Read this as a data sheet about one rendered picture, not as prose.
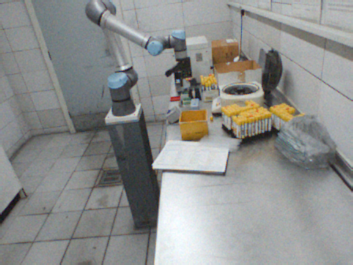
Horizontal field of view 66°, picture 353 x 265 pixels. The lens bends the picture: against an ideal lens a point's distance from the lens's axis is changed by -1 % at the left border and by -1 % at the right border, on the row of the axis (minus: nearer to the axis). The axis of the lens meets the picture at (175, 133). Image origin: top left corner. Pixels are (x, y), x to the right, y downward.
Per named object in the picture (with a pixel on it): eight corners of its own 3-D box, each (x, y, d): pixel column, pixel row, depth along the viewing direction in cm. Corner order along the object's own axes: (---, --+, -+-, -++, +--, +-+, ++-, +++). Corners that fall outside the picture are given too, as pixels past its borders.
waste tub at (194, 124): (183, 128, 146) (180, 111, 141) (208, 126, 144) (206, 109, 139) (181, 141, 134) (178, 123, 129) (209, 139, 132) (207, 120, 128)
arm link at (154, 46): (79, -4, 138) (165, 42, 141) (90, -5, 148) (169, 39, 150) (74, 18, 144) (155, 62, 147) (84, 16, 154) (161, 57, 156)
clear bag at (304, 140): (266, 143, 122) (267, 104, 114) (301, 133, 125) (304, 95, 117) (305, 174, 100) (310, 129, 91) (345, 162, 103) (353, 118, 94)
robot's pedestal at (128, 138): (135, 228, 205) (105, 124, 165) (139, 209, 223) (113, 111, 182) (161, 226, 204) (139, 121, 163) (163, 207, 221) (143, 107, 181)
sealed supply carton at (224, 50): (212, 60, 267) (211, 40, 258) (237, 57, 263) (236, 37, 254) (212, 68, 240) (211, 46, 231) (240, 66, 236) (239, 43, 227)
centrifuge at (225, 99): (213, 102, 172) (211, 83, 167) (262, 98, 166) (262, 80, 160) (210, 118, 152) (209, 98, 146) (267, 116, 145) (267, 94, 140)
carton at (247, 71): (214, 83, 202) (213, 63, 195) (254, 79, 200) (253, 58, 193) (218, 95, 181) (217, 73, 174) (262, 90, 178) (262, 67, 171)
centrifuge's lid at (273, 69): (265, 43, 149) (281, 44, 148) (259, 87, 162) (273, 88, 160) (271, 53, 131) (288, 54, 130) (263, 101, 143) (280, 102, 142)
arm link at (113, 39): (117, 94, 173) (83, 2, 150) (126, 86, 186) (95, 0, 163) (134, 91, 170) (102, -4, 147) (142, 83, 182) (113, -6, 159)
